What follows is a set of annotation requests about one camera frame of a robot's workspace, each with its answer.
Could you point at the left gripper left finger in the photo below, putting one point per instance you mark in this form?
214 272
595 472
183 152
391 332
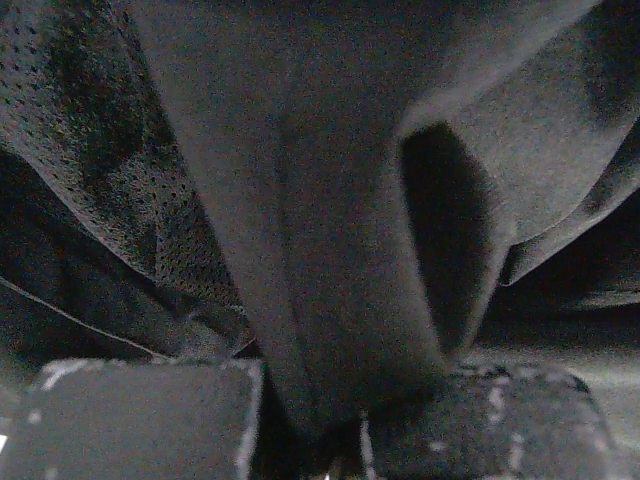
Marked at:
97 419

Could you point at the black cloth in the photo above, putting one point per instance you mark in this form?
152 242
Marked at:
348 192

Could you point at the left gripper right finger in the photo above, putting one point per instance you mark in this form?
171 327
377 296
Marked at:
519 421

